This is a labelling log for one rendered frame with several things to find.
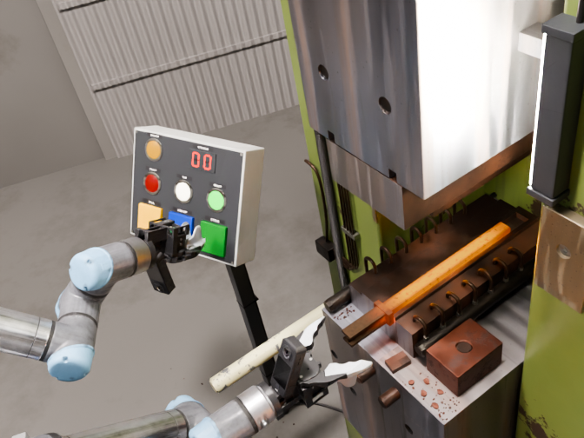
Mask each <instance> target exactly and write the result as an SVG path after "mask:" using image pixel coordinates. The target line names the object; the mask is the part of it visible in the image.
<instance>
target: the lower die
mask: <svg viewBox="0 0 584 438"><path fill-rule="evenodd" d="M515 212H517V213H519V214H520V215H522V216H525V217H526V218H527V219H528V220H527V221H525V222H524V223H523V224H521V225H520V226H519V227H517V228H516V229H514V230H512V231H511V232H510V233H508V234H507V235H505V236H503V237H502V239H500V240H499V241H497V242H496V243H494V244H493V245H491V246H490V247H488V248H487V249H485V250H484V251H482V252H481V253H480V254H479V255H477V256H476V257H474V258H473V259H471V260H470V261H469V262H467V263H465V264H464V265H462V266H461V267H460V268H458V269H457V270H456V271H454V272H453V273H452V274H450V275H448V276H447V277H446V278H444V279H443V280H441V281H440V282H438V283H437V284H436V285H435V286H433V287H432V288H430V289H429V290H427V291H426V292H424V293H423V294H421V295H420V296H418V297H417V298H415V299H414V300H413V301H412V302H410V303H409V304H407V305H406V306H405V307H403V308H402V309H400V310H398V311H397V312H396V313H394V323H393V324H392V325H391V326H389V325H388V324H387V323H386V324H385V325H383V326H382V327H380V329H381V330H382V331H383V332H384V333H386V334H387V335H388V336H389V337H390V338H391V339H392V340H394V341H395V342H396V343H397V344H398V345H399V346H400V347H402V348H403V349H404V350H405V351H406V352H407V353H408V354H410V355H411V356H412V357H413V358H415V357H416V356H418V354H417V353H416V352H415V347H414V345H415V344H416V343H417V342H419V341H420V340H421V339H423V336H424V329H423V326H422V325H421V323H420V322H419V321H418V320H416V322H413V321H412V319H413V316H414V315H418V316H419V317H421V318H422V319H423V320H424V322H425V323H426V324H427V326H428V333H429V334H430V333H431V332H433V331H434V330H435V329H437V328H438V327H440V324H441V315H440V313H439V312H438V310H437V309H435V308H434V307H433V309H429V305H430V304H431V303H435V304H437V305H438V306H439V307H440V308H441V309H442V311H443V313H444V315H445V322H446V321H447V320H449V319H450V318H451V317H453V316H454V315H456V311H457V302H456V300H455V299H454V297H453V296H451V295H450V296H449V298H447V297H446V293H447V292H449V291H451V292H453V293H455V294H456V295H457V296H458V297H459V299H460V301H461V310H463V309H464V308H466V307H467V306H468V305H469V304H470V303H472V301H473V297H474V292H473V290H472V289H471V287H470V286H469V285H467V284H466V285H465V286H464V287H463V286H462V285H461V283H462V281H464V280H468V281H471V282H472V283H473V284H474V285H475V287H476V289H477V298H479V297H480V296H481V295H483V294H485V293H486V292H487V291H488V286H489V279H488V277H487V276H486V275H485V274H484V273H481V275H477V271H478V269H485V270H486V271H488V272H489V274H490V275H491V276H492V277H493V286H495V285H496V284H498V283H499V282H501V281H502V280H503V276H504V267H503V266H502V264H501V263H500V262H496V264H493V260H494V259H495V258H496V257H498V258H501V259H502V260H503V261H504V262H505V263H506V264H507V266H508V275H511V274H512V273H513V272H515V271H516V270H517V269H518V266H519V262H520V257H519V256H518V254H517V253H516V252H514V251H513V250H512V251H511V253H510V254H509V253H508V248H510V247H515V248H517V249H518V250H519V251H520V252H521V253H522V255H523V264H525V263H526V262H528V261H529V260H531V259H532V258H533V257H536V249H537V241H538V233H539V226H540V221H539V220H538V216H535V215H534V214H532V213H530V212H528V211H527V210H525V209H523V208H522V207H520V206H518V207H517V208H516V207H514V206H512V205H510V204H509V203H507V202H504V201H503V200H502V199H500V200H498V201H497V200H495V199H494V198H493V197H491V196H489V195H487V194H485V195H483V196H481V197H480V198H478V199H476V200H475V201H473V202H472V203H470V204H469V205H468V206H467V214H466V215H463V209H461V210H460V211H458V212H457V213H455V214H454V215H452V217H453V223H452V224H450V223H449V222H448V219H447V220H445V221H444V222H442V223H440V224H439V225H438V233H437V234H436V233H435V228H433V229H431V230H430V231H428V232H427V233H425V234H424V235H423V243H420V237H419V238H417V239H416V240H414V241H413V242H411V243H410V244H409V245H408V253H407V254H406V253H405V249H404V248H403V249H401V250H399V251H398V252H396V253H395V254H393V255H392V256H393V263H389V258H388V259H386V260H384V261H383V262H381V263H379V264H378V265H376V267H377V274H374V270H373V269H371V270H369V271H368V272H366V273H365V274H363V275H361V276H360V277H358V278H357V279H355V280H354V281H352V282H351V283H350V284H349V290H350V295H351V302H352V304H353V305H354V306H356V307H357V308H358V309H359V310H360V311H361V312H362V313H363V314H366V313H367V312H369V311H370V310H371V309H373V308H374V302H376V301H377V300H379V301H380V302H382V303H384V302H385V301H387V299H389V298H390V297H392V296H393V295H395V294H397V293H398V292H400V291H401V290H402V289H404V288H406V287H407V286H408V285H409V284H411V283H412V282H414V281H415V280H417V279H418V278H420V277H421V276H423V275H425V274H426V273H427V272H429V270H431V269H433V268H434V267H436V266H437V265H438V264H440V263H441V262H443V261H445V260H446V259H448V258H449V257H450V256H451V255H453V254H454V253H456V252H457V251H459V250H460V249H462V248H463V247H465V246H466V245H468V244H469V243H471V242H472V241H473V240H475V239H476V238H477V237H479V236H481V235H482V234H484V233H485V232H487V231H488V230H489V229H491V228H493V227H494V226H495V225H496V224H498V223H499V222H503V221H504V220H506V219H507V218H509V217H510V216H511V215H512V214H514V213H515Z"/></svg>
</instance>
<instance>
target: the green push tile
mask: <svg viewBox="0 0 584 438"><path fill-rule="evenodd" d="M201 229H202V238H205V245H204V247H203V249H202V251H204V252H207V253H210V254H212V255H215V256H220V257H225V255H226V244H227V234H228V227H225V226H222V225H219V224H216V223H212V222H207V221H204V220H203V221H201Z"/></svg>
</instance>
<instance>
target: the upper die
mask: <svg viewBox="0 0 584 438"><path fill-rule="evenodd" d="M326 141H327V146H328V157H329V162H330V168H331V174H332V179H333V180H334V181H336V182H337V183H339V184H340V185H341V186H342V187H343V188H345V189H347V190H348V191H350V192H351V193H352V194H354V195H355V196H357V197H358V198H360V199H361V200H363V201H364V202H365V203H366V204H368V205H369V206H371V207H372V208H373V209H375V210H377V211H378V212H379V213H381V214H382V215H384V216H386V217H387V218H388V219H389V220H390V221H392V222H393V223H395V224H396V225H398V226H399V227H401V228H402V229H404V230H406V229H408V228H410V227H411V226H413V225H414V224H416V223H417V222H419V221H420V220H421V219H423V218H425V217H426V216H428V215H430V214H431V213H433V212H434V211H436V210H437V209H439V208H440V207H442V206H443V205H445V204H446V203H448V202H450V201H451V200H453V199H454V198H456V197H457V196H459V195H460V194H462V193H463V192H465V191H466V190H468V189H470V188H472V187H473V186H475V185H476V184H477V183H479V182H480V181H482V180H483V179H485V178H486V177H488V176H490V175H492V174H493V173H494V172H495V171H497V170H498V169H500V168H502V167H504V166H505V165H507V164H508V163H510V162H512V161H513V160H514V159H515V158H517V157H518V156H521V155H522V154H524V153H525V152H527V151H528V150H530V149H532V148H533V147H534V131H532V132H530V133H529V134H527V135H526V136H524V137H523V138H521V139H520V140H518V141H517V142H515V143H513V144H511V145H510V146H508V147H507V148H505V149H504V150H502V151H501V152H499V153H498V154H496V155H495V156H492V157H491V158H489V159H488V160H487V161H486V162H484V163H482V164H480V165H479V166H477V167H476V168H474V169H472V170H470V171H469V172H468V173H467V174H465V175H463V176H461V177H460V178H458V179H457V180H455V181H453V182H452V183H450V184H449V185H448V186H446V187H444V188H443V189H441V190H439V191H438V192H436V193H434V194H433V195H432V196H430V197H429V198H427V199H425V200H423V199H421V198H420V197H419V196H417V195H415V194H414V193H412V192H411V191H409V190H407V189H405V188H404V187H402V186H401V185H400V184H399V183H397V180H396V176H394V177H392V178H389V177H387V176H385V175H383V174H382V173H381V172H380V171H378V170H377V169H374V168H373V167H371V166H370V165H368V164H367V163H365V162H364V161H362V160H361V159H359V158H358V157H356V156H354V155H353V154H351V153H349V152H348V151H346V150H345V149H344V148H342V147H341V146H339V145H337V144H336V143H335V138H332V139H330V140H329V139H328V138H326Z"/></svg>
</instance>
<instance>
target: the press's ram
mask: <svg viewBox="0 0 584 438"><path fill-rule="evenodd" d="M288 4H289V13H290V18H291V23H292V28H293V33H294V39H295V47H296V53H297V57H298V63H299V68H300V72H301V78H302V87H303V92H304V97H305V102H306V107H307V112H308V118H309V126H310V128H312V129H314V130H316V131H317V132H319V133H320V134H322V135H323V136H325V137H327V138H328V139H329V140H330V139H332V138H335V143H336V144H337V145H339V146H341V147H342V148H344V149H345V150H346V151H348V152H349V153H351V154H353V155H354V156H356V157H358V158H359V159H361V160H362V161H364V162H365V163H367V164H368V165H370V166H371V167H373V168H374V169H377V170H378V171H380V172H381V173H382V174H383V175H385V176H387V177H389V178H392V177H394V176H396V180H397V183H399V184H400V185H401V186H402V187H404V188H405V189H407V190H409V191H411V192H412V193H414V194H415V195H417V196H419V197H420V198H421V199H423V200H425V199H427V198H429V197H430V196H432V195H433V194H434V193H436V192H438V191H439V190H441V189H443V188H444V187H446V186H448V185H449V184H450V183H452V182H453V181H455V180H457V179H458V178H460V177H461V176H463V175H465V174H467V173H468V172H469V171H470V170H472V169H474V168H476V167H477V166H479V165H480V164H482V163H484V162H486V161H487V160H488V159H489V158H491V157H492V156H495V155H496V154H498V153H499V152H501V151H502V150H504V149H505V148H507V147H508V146H510V145H511V144H513V143H515V142H517V141H518V140H520V139H521V138H523V137H524V136H526V135H527V134H529V133H530V132H532V131H534V130H535V120H536V111H537V103H538V93H539V84H540V74H541V58H542V48H543V39H544V33H541V26H542V24H543V23H545V22H546V21H548V20H550V19H552V18H553V17H556V16H558V15H560V14H561V13H564V6H565V0H288Z"/></svg>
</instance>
